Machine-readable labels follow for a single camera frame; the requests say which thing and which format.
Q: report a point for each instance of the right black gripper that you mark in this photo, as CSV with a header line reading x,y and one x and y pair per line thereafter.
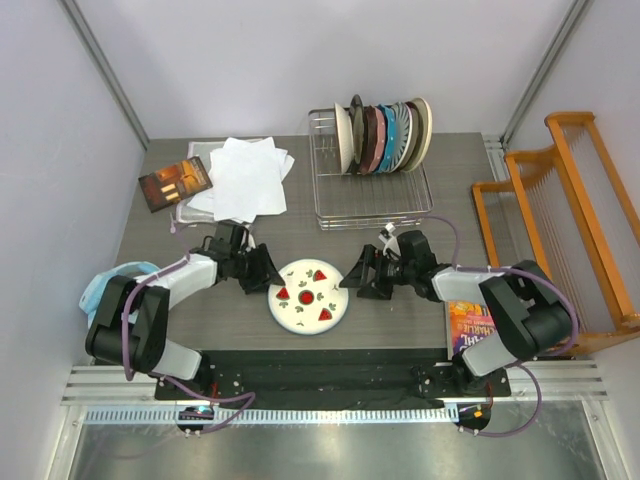
x,y
358,277

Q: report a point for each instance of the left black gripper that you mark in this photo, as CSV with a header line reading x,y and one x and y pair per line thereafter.
x,y
265,272

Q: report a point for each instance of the white watermelon pattern plate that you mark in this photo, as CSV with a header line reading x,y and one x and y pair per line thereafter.
x,y
311,302

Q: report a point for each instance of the brown floral pattern plate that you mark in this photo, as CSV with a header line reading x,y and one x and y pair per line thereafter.
x,y
344,138

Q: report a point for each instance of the pink polka dot plate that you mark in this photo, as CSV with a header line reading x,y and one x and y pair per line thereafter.
x,y
375,138

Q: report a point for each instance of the black rimmed beige plate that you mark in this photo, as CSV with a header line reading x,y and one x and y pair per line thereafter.
x,y
358,122

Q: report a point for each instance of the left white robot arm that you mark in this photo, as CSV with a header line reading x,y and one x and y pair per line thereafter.
x,y
128,306

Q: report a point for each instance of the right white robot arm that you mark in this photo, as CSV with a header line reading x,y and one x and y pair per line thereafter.
x,y
531,316

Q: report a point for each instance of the orange wooden rack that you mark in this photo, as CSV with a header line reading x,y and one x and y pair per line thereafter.
x,y
579,224

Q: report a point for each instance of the white cloth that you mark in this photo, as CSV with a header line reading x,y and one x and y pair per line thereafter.
x,y
273,201

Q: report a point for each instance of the orange Roald Dahl book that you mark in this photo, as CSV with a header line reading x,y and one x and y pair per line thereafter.
x,y
466,324

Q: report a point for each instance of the dark brown book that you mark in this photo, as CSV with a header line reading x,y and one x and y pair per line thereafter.
x,y
170,185

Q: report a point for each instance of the mesh zipper pouch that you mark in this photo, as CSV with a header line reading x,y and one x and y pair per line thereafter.
x,y
200,148

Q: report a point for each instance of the light blue headphones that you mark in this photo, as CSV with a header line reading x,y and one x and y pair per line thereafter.
x,y
94,291

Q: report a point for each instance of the cream plate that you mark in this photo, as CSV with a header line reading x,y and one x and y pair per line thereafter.
x,y
428,128

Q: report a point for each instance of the teal polka dot plate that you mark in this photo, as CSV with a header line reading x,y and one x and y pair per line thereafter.
x,y
390,113

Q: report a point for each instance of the grey striped plate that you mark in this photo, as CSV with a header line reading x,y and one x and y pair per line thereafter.
x,y
403,132

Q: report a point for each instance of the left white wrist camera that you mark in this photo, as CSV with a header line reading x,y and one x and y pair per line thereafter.
x,y
248,242

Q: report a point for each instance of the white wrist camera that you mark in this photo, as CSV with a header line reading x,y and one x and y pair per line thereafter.
x,y
248,242
390,242

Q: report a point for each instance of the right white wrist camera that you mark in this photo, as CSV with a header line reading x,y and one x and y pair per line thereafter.
x,y
390,242

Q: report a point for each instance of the metal wire dish rack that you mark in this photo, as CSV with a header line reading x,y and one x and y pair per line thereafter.
x,y
345,201

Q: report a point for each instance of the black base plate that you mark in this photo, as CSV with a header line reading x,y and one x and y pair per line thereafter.
x,y
351,379

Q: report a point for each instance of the slotted cable duct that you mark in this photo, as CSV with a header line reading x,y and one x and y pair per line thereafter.
x,y
194,415

